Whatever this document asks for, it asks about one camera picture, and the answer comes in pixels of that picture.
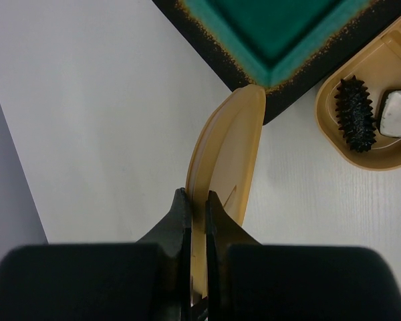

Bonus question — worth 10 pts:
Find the orange lunch box base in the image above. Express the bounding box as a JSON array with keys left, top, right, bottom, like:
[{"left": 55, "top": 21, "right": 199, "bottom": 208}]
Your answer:
[{"left": 315, "top": 14, "right": 401, "bottom": 171}]

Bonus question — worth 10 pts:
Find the white tofu cube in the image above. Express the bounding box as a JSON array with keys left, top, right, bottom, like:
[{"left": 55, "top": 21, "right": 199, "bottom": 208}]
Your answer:
[{"left": 377, "top": 90, "right": 401, "bottom": 138}]

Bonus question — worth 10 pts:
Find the black seaweed piece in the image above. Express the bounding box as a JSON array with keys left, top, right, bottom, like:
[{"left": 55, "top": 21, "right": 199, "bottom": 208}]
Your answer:
[{"left": 334, "top": 75, "right": 376, "bottom": 153}]

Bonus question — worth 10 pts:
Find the orange lunch box lid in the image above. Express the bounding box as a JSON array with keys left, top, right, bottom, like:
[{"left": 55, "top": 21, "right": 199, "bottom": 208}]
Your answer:
[{"left": 185, "top": 84, "right": 266, "bottom": 298}]

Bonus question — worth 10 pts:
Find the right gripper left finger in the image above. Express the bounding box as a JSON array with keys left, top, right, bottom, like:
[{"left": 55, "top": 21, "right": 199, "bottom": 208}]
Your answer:
[{"left": 0, "top": 189, "right": 191, "bottom": 320}]

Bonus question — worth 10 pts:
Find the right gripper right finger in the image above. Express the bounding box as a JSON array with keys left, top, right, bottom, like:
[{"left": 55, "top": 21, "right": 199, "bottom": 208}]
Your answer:
[{"left": 205, "top": 192, "right": 401, "bottom": 320}]

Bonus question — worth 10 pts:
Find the square teal black plate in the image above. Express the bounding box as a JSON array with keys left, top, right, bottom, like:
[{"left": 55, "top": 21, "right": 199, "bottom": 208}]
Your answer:
[{"left": 156, "top": 1, "right": 401, "bottom": 123}]

